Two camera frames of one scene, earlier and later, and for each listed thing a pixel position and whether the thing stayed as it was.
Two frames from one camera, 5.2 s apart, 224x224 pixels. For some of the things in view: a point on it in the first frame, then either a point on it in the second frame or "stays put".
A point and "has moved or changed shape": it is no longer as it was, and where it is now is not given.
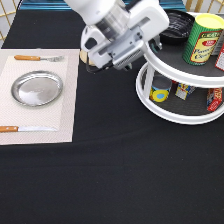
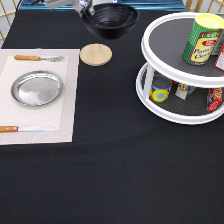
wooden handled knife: [25, 129] stays put
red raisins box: [220, 59] stays put
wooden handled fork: [37, 58] stays put
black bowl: [179, 27] has moved or changed shape
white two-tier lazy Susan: [178, 92] stays put
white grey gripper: [147, 20] → [78, 5]
